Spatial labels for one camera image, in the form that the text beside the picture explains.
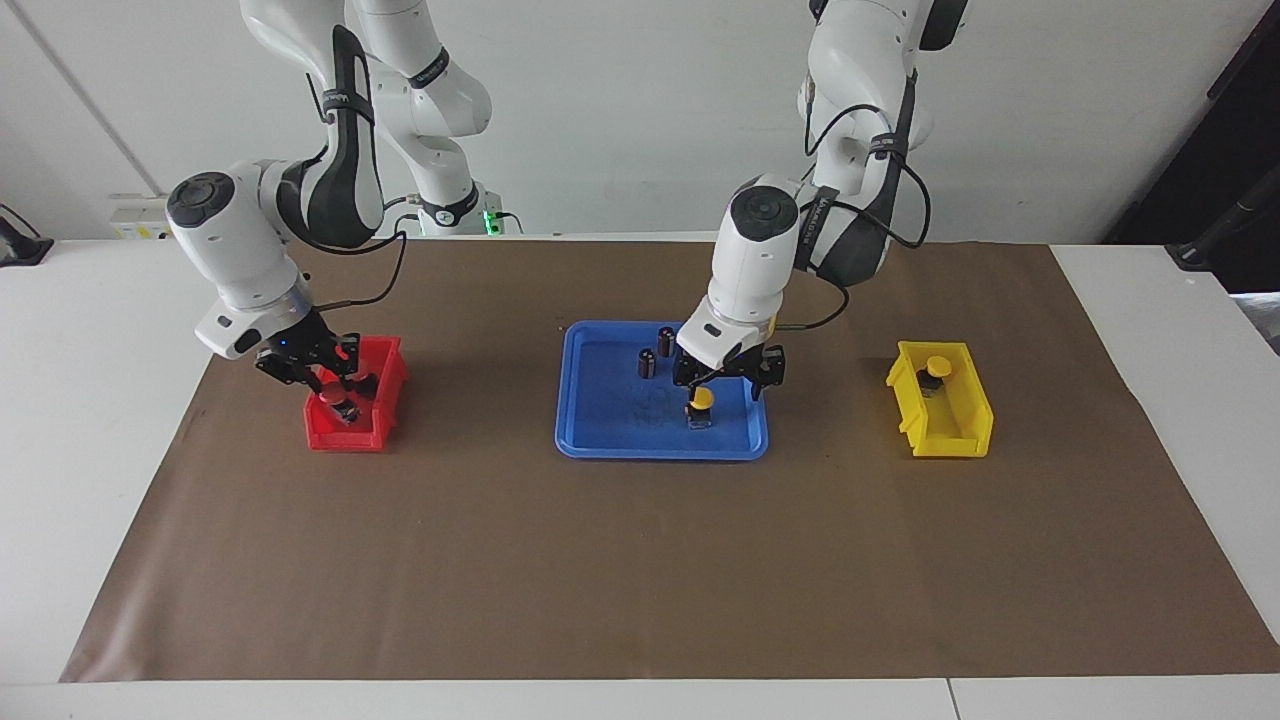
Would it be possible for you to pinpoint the black device at table edge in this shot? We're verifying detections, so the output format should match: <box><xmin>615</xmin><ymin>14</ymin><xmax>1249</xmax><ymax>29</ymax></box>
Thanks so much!
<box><xmin>0</xmin><ymin>205</ymin><xmax>54</xmax><ymax>268</ymax></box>

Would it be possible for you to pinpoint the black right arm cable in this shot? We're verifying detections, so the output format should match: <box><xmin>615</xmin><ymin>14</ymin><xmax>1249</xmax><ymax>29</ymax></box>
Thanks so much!
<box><xmin>295</xmin><ymin>195</ymin><xmax>411</xmax><ymax>311</ymax></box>

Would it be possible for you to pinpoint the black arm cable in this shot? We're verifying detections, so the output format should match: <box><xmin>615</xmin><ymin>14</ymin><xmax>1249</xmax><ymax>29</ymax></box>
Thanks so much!
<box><xmin>775</xmin><ymin>75</ymin><xmax>933</xmax><ymax>331</ymax></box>
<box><xmin>295</xmin><ymin>195</ymin><xmax>411</xmax><ymax>311</ymax></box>

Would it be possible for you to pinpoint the brown paper table mat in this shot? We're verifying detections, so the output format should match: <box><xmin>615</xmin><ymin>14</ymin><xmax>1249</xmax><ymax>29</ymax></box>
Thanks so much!
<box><xmin>60</xmin><ymin>237</ymin><xmax>1280</xmax><ymax>684</ymax></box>

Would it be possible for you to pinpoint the red plastic bin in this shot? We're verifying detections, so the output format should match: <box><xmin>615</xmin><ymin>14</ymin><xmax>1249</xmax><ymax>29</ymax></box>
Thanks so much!
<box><xmin>303</xmin><ymin>334</ymin><xmax>410</xmax><ymax>453</ymax></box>

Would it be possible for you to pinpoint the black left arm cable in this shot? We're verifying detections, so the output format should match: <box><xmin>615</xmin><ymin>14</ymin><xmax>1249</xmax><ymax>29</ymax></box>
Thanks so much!
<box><xmin>775</xmin><ymin>75</ymin><xmax>933</xmax><ymax>331</ymax></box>

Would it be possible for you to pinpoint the black backdrop panel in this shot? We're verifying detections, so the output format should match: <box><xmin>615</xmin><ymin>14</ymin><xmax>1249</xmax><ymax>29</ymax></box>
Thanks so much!
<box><xmin>1105</xmin><ymin>0</ymin><xmax>1280</xmax><ymax>293</ymax></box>

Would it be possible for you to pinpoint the black stand leg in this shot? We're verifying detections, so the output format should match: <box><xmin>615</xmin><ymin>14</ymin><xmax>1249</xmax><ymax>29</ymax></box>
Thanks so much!
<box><xmin>1165</xmin><ymin>165</ymin><xmax>1280</xmax><ymax>271</ymax></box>

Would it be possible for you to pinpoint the blue plastic tray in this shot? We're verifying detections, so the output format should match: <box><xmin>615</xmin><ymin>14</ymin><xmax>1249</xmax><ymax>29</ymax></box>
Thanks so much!
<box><xmin>555</xmin><ymin>320</ymin><xmax>771</xmax><ymax>462</ymax></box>

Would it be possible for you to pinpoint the yellow plastic bin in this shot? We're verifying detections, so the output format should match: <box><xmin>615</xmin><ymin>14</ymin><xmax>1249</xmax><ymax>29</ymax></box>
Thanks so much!
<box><xmin>885</xmin><ymin>341</ymin><xmax>996</xmax><ymax>459</ymax></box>

